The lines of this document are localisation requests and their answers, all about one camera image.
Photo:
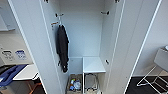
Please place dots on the white wardrobe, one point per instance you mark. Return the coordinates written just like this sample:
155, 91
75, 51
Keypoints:
83, 33

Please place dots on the white inner shelf unit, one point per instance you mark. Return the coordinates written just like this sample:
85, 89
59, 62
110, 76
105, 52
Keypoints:
93, 65

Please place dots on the black garment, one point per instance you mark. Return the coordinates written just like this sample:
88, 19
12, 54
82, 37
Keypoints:
62, 46

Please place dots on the white clothes hanger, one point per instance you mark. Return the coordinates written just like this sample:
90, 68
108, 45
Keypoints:
57, 24

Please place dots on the orange white warning sticker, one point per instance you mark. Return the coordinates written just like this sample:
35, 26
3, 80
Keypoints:
54, 23

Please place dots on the white bundle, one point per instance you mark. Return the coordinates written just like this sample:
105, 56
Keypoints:
77, 85

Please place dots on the brown storage basket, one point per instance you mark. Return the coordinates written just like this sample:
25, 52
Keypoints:
69, 85

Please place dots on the black wardrobe hook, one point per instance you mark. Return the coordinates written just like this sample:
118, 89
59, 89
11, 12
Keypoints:
106, 13
59, 15

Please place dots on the white flat board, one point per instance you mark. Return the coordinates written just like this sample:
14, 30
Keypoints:
26, 72

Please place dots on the white folding rack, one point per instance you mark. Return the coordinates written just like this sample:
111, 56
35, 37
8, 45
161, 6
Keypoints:
150, 81

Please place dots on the blue plastic object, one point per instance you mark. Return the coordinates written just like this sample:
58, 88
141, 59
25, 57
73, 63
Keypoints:
10, 75

